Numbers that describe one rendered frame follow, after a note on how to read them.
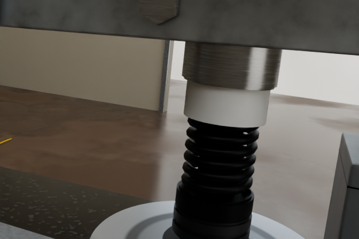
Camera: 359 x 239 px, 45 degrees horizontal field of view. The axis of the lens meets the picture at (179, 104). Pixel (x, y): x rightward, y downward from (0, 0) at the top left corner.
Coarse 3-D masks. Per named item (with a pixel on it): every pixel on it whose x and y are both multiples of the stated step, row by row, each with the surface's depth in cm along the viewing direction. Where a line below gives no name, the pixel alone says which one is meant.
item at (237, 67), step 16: (192, 48) 34; (208, 48) 32; (224, 48) 32; (240, 48) 32; (256, 48) 32; (192, 64) 34; (208, 64) 32; (224, 64) 32; (240, 64) 32; (256, 64) 32; (272, 64) 33; (192, 80) 34; (208, 80) 33; (224, 80) 32; (240, 80) 32; (256, 80) 32; (272, 80) 34
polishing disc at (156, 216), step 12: (144, 204) 47; (156, 204) 47; (168, 204) 47; (120, 216) 43; (132, 216) 44; (144, 216) 44; (156, 216) 44; (168, 216) 44; (252, 216) 47; (96, 228) 40; (108, 228) 40; (120, 228) 41; (132, 228) 41; (144, 228) 41; (156, 228) 41; (252, 228) 44; (264, 228) 44; (276, 228) 44; (288, 228) 44
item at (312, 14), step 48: (0, 0) 32; (48, 0) 32; (96, 0) 31; (144, 0) 29; (192, 0) 30; (240, 0) 29; (288, 0) 29; (336, 0) 28; (288, 48) 29; (336, 48) 28
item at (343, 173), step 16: (352, 144) 123; (352, 160) 106; (336, 176) 136; (352, 176) 103; (336, 192) 128; (352, 192) 104; (336, 208) 121; (352, 208) 104; (336, 224) 115; (352, 224) 105
